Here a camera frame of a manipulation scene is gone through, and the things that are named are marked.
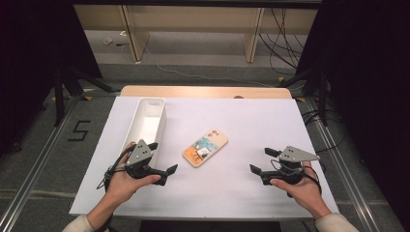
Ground right hand-held gripper cable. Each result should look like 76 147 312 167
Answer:
302 164 323 196

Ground white plastic storage box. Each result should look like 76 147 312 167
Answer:
120 97 167 169

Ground thin white floor cable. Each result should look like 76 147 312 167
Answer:
139 34 277 89

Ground black curtain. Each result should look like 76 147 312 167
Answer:
0 0 103 157
295 0 410 228

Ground hand-held gripper cable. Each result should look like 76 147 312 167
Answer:
96 151 131 191
302 164 323 196

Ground person's right hand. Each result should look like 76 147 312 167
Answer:
270 160 333 220

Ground black tripod stand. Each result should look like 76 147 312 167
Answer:
276 67 331 128
52 65 122 128

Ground left hand-held gripper cable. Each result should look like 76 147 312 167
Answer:
96 151 131 191

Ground aluminium floor rail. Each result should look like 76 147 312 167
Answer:
0 93 85 232
304 98 383 232

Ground black floor cables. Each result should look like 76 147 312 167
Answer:
302 108 346 155

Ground beige wooden desk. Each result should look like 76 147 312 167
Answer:
73 4 319 64

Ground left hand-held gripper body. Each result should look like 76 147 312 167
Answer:
125 138 169 187

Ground person's left hand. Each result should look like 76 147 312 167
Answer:
103 141 162 206

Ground black cable bundle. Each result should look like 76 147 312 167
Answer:
258 8 306 77

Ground white table cover board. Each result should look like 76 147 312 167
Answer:
69 96 340 220

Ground phone with picture case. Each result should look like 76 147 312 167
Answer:
182 128 229 168

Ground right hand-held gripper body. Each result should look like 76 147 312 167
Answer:
260 145 321 187

